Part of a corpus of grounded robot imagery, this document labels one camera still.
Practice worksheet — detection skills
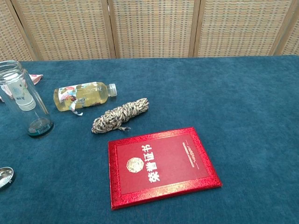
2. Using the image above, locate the metal strainer lid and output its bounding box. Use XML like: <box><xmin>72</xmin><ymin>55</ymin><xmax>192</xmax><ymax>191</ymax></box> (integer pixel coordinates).
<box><xmin>0</xmin><ymin>166</ymin><xmax>16</xmax><ymax>191</ymax></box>

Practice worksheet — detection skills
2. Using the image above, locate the red honor certificate folder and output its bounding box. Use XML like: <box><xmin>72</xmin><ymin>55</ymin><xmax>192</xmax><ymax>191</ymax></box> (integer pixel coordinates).
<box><xmin>107</xmin><ymin>126</ymin><xmax>223</xmax><ymax>210</ymax></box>

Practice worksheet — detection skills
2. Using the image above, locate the plastic bottle with yellow liquid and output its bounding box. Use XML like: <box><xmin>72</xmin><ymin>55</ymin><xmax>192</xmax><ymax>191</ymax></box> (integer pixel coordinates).
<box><xmin>53</xmin><ymin>81</ymin><xmax>117</xmax><ymax>116</ymax></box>

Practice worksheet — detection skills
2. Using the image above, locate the woven bamboo folding screen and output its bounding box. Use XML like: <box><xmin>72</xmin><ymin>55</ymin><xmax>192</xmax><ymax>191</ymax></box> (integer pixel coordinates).
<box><xmin>0</xmin><ymin>0</ymin><xmax>299</xmax><ymax>62</ymax></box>

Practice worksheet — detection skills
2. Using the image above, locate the blue velvet table cover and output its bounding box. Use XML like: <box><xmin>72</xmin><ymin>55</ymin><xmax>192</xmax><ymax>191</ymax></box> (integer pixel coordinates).
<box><xmin>0</xmin><ymin>55</ymin><xmax>299</xmax><ymax>224</ymax></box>

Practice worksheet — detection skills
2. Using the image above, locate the clear tall glass bottle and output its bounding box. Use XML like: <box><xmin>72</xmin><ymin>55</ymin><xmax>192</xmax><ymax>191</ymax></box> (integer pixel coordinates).
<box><xmin>0</xmin><ymin>60</ymin><xmax>55</xmax><ymax>138</ymax></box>

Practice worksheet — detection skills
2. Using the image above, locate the pink white tissue pack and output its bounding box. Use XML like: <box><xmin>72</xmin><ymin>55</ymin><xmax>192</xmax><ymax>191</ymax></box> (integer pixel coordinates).
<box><xmin>0</xmin><ymin>73</ymin><xmax>44</xmax><ymax>103</ymax></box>

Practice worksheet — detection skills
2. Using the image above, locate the braided beige rope bundle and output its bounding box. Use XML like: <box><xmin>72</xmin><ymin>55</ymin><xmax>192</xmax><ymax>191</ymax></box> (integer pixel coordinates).
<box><xmin>91</xmin><ymin>97</ymin><xmax>150</xmax><ymax>134</ymax></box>

